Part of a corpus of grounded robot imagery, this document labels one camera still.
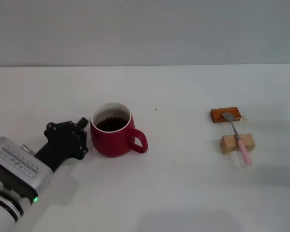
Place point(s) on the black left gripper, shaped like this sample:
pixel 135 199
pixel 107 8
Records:
pixel 58 152

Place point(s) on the red ceramic coffee cup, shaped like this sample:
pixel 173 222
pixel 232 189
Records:
pixel 111 145

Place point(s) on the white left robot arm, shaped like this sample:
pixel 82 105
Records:
pixel 4 212

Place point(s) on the dark orange wooden block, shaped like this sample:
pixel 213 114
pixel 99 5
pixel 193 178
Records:
pixel 216 114

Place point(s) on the light wooden arch block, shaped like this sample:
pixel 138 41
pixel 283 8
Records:
pixel 228 143

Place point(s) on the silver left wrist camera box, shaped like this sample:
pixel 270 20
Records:
pixel 19 164

